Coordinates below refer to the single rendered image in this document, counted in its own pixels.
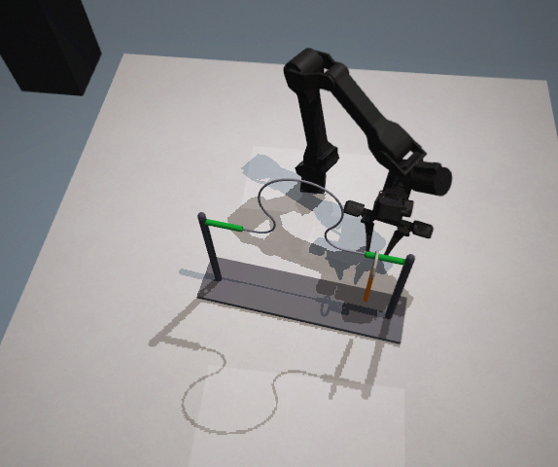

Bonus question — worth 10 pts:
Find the orange handle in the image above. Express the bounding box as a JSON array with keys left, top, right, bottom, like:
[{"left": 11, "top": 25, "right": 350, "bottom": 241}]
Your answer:
[{"left": 364, "top": 250, "right": 379, "bottom": 302}]

